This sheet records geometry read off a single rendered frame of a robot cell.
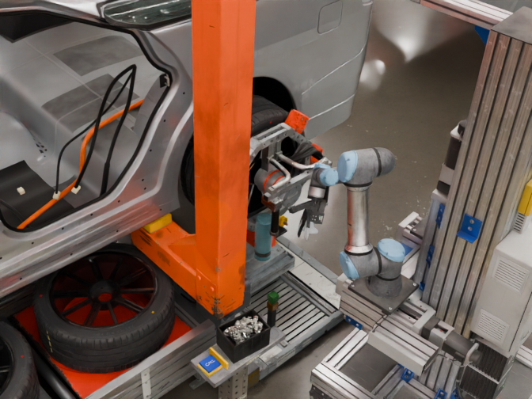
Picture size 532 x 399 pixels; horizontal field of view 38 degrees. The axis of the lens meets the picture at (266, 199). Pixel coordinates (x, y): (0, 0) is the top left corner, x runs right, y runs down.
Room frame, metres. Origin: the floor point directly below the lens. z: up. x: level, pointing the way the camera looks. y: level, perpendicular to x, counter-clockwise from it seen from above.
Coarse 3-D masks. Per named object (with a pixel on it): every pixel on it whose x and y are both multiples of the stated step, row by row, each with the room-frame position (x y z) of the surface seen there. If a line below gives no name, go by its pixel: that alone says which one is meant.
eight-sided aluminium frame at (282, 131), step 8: (272, 128) 3.02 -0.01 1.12; (280, 128) 3.04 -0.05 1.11; (288, 128) 3.02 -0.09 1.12; (256, 136) 2.94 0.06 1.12; (264, 136) 2.98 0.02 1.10; (272, 136) 2.95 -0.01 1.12; (280, 136) 2.98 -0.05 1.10; (296, 136) 3.06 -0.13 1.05; (256, 144) 2.88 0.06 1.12; (264, 144) 2.91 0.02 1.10; (256, 152) 2.87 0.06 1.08; (304, 160) 3.12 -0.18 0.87; (296, 176) 3.14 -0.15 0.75; (248, 224) 2.85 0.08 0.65
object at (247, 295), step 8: (248, 280) 2.71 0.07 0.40; (248, 288) 2.68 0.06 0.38; (184, 296) 2.86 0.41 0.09; (248, 296) 2.66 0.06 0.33; (200, 304) 2.73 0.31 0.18; (248, 304) 2.68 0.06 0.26; (200, 312) 2.73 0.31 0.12; (208, 312) 2.68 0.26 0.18; (232, 312) 2.60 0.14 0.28; (216, 320) 2.64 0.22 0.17; (224, 320) 2.59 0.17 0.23
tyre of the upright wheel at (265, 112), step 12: (252, 96) 3.23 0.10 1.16; (252, 108) 3.10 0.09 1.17; (264, 108) 3.10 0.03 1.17; (276, 108) 3.14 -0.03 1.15; (252, 120) 2.99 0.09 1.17; (264, 120) 3.02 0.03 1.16; (276, 120) 3.08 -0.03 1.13; (252, 132) 2.96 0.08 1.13; (192, 144) 2.96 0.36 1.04; (192, 156) 2.92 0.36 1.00; (180, 168) 2.94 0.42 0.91; (192, 168) 2.90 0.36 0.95; (180, 180) 2.93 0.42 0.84; (192, 180) 2.87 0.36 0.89; (192, 192) 2.87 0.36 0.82; (192, 204) 2.94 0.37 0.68; (252, 216) 2.98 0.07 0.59
